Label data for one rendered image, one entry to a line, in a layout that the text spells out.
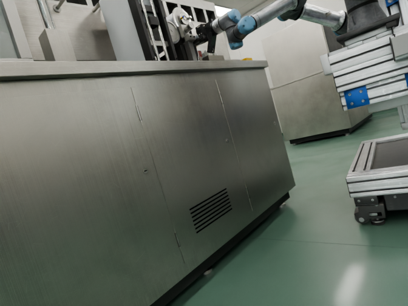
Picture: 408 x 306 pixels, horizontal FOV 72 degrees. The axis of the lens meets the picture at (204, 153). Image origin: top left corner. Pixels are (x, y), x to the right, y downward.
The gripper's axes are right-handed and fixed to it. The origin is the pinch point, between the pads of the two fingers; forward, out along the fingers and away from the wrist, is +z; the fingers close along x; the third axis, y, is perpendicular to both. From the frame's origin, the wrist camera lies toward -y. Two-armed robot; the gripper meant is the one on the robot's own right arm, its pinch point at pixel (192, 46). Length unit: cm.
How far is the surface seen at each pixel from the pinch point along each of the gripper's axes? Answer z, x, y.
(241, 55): 229, -444, 90
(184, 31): -6.2, 11.1, 5.2
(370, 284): -83, 50, -111
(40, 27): 30, 72, 20
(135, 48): 2.4, 41.3, -1.5
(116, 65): -32, 80, -23
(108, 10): 14.4, 41.3, 24.1
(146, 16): -15.0, 44.3, 5.8
